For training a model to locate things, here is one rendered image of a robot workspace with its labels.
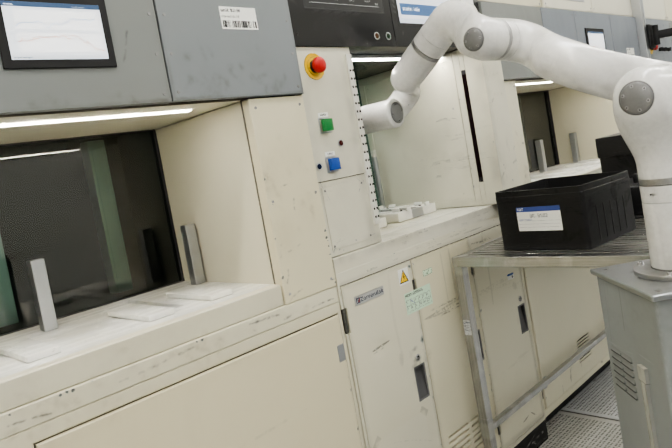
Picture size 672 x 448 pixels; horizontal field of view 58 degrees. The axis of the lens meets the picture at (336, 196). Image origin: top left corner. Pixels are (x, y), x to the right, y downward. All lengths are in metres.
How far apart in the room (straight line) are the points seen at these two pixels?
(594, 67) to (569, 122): 2.13
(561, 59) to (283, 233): 0.73
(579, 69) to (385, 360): 0.87
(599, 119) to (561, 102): 0.22
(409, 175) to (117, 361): 1.39
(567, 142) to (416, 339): 2.03
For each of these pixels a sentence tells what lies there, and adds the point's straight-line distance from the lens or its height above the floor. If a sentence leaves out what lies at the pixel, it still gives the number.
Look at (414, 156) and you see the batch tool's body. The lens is 2.27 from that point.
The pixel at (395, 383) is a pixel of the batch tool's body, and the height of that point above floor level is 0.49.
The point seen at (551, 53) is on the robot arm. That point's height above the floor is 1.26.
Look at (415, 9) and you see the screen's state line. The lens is 1.94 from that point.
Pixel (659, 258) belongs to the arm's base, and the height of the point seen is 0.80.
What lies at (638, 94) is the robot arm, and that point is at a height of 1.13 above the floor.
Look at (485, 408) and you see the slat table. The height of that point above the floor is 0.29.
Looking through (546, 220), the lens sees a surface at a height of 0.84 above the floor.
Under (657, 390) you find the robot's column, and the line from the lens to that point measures 1.39.
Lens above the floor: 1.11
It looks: 3 degrees down
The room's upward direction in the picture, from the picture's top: 10 degrees counter-clockwise
